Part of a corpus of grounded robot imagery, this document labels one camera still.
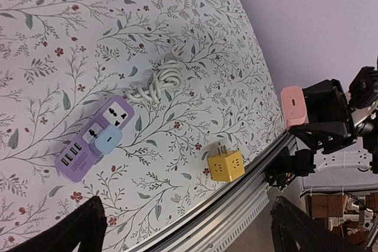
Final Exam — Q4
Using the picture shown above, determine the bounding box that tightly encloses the floral patterned table mat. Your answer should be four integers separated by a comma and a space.
0, 0, 287, 252

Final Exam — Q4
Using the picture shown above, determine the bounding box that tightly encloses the yellow cube socket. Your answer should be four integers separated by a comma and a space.
207, 146, 245, 182

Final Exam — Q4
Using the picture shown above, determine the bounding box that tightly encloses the white coiled power cord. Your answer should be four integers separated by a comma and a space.
122, 42, 190, 103

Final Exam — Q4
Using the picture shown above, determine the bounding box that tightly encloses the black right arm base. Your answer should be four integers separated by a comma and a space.
264, 146, 316, 191

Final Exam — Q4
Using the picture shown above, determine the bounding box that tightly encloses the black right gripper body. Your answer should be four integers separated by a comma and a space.
348, 66, 377, 146

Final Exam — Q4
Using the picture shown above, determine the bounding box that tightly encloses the purple power strip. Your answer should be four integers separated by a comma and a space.
55, 95, 135, 183

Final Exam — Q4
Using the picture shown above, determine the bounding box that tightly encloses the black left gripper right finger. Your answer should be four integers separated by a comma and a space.
271, 196, 366, 252

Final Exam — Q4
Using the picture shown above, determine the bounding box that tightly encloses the blue plug adapter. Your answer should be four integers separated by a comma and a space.
94, 125, 123, 155

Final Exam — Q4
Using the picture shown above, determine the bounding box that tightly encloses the pink plug adapter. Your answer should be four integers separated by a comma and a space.
281, 86, 307, 129

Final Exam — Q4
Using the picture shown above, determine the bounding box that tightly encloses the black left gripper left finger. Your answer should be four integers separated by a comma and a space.
32, 195, 107, 252

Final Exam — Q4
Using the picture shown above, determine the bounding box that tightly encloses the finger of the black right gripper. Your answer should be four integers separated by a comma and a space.
288, 122, 357, 155
302, 79, 350, 122

